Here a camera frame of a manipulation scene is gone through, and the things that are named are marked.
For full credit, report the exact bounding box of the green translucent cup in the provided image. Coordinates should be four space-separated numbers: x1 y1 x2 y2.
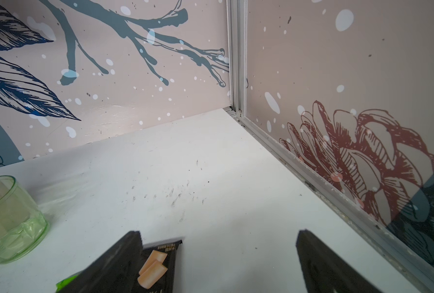
0 175 50 264

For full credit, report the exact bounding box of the green cookie packet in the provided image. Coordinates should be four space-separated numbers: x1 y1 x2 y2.
56 274 78 293

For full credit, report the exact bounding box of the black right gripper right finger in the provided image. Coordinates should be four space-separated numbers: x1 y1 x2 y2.
296 230 381 293

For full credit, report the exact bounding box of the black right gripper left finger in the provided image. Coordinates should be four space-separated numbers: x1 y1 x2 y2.
60 231 143 293

